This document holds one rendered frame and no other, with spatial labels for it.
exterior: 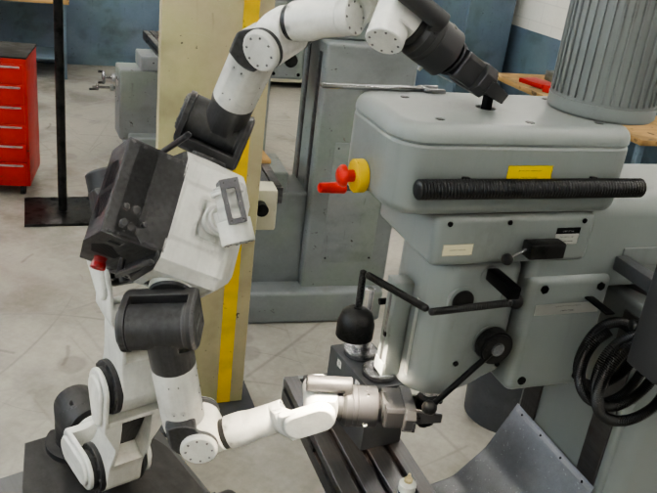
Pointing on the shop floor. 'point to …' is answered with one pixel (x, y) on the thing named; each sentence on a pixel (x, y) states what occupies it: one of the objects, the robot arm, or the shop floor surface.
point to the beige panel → (211, 34)
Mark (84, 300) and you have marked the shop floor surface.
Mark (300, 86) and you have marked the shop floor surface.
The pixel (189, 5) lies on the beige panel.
